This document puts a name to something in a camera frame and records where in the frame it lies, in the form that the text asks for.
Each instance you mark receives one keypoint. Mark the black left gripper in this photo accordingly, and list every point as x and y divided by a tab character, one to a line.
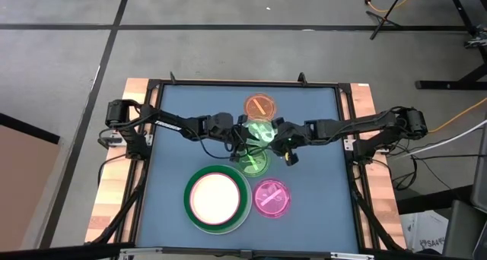
222	126

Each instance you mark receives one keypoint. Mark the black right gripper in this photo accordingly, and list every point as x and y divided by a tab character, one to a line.
291	134

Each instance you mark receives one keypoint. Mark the small translucent pale green plate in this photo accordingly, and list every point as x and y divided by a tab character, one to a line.
262	132

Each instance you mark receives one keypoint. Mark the small translucent orange plate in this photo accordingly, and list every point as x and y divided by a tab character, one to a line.
255	108

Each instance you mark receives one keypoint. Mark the small translucent pink plate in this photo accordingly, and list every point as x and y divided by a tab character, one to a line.
272	199

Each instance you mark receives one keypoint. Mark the dark green plastic plate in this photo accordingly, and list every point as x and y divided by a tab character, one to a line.
187	205

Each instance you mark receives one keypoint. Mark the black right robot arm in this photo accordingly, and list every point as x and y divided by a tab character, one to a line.
342	125

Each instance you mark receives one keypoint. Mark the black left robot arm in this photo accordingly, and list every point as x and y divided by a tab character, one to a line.
167	124

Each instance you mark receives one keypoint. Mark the blue table mat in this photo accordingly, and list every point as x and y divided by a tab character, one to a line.
198	100

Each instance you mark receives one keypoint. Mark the large green plate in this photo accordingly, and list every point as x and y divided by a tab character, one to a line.
249	203

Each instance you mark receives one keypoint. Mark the black tripod stand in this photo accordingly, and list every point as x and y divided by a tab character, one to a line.
384	18

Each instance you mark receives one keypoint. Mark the white cardboard box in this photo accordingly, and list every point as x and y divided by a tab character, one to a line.
426	233

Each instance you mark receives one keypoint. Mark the dark grey panel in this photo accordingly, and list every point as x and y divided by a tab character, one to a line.
480	168

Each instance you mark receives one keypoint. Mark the grey chair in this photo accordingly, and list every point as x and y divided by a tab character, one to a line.
464	229

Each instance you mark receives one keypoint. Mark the person's shoe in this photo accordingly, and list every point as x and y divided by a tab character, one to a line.
476	42

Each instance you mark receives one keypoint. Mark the brown board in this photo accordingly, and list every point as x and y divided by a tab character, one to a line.
23	184

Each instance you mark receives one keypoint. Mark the black table frame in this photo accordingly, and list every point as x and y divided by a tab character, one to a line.
247	83

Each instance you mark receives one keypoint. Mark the silver mount bar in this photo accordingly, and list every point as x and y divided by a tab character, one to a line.
152	251

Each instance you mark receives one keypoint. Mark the black desk frame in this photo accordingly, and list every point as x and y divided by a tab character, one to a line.
449	85

